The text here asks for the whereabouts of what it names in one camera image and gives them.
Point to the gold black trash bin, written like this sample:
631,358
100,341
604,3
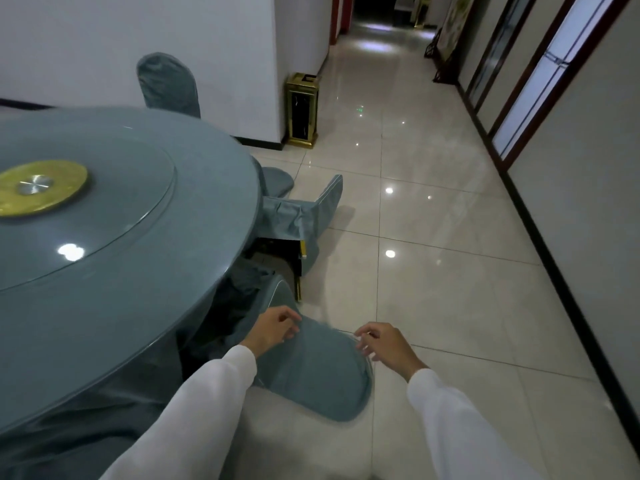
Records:
301,112

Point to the round teal table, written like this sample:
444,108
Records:
175,274

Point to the teal tablecloth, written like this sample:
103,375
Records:
100,434

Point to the dark framed glass window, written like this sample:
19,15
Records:
555,74
500,49

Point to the gold framed stand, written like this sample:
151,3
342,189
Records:
422,12

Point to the framed painting on stand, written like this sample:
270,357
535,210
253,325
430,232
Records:
452,29

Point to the gold turntable hub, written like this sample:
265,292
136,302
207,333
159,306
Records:
40,187

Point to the person's left forearm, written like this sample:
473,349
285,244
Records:
190,424

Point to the round glass turntable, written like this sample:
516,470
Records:
125,194

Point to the person's right hand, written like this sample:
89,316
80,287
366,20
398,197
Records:
390,347

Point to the red wooden door frame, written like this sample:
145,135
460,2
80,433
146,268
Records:
334,19

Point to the person's right forearm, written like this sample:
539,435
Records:
460,429

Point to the person's left hand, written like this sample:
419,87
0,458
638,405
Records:
272,329

